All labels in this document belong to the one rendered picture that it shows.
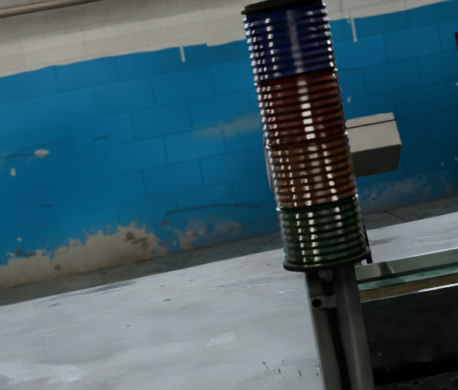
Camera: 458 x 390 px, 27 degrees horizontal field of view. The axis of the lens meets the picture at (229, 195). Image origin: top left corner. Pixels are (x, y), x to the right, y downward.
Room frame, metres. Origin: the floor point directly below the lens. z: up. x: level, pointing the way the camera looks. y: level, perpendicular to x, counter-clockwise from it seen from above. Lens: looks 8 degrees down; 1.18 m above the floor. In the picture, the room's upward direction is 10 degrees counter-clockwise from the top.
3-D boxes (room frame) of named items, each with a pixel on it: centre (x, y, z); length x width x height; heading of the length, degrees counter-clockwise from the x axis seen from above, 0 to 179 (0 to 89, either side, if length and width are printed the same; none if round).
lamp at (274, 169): (0.69, -0.06, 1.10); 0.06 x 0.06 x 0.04
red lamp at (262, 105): (0.69, -0.06, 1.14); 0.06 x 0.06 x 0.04
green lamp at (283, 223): (0.69, -0.06, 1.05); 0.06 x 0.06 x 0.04
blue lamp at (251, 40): (0.69, -0.06, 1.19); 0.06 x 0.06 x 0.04
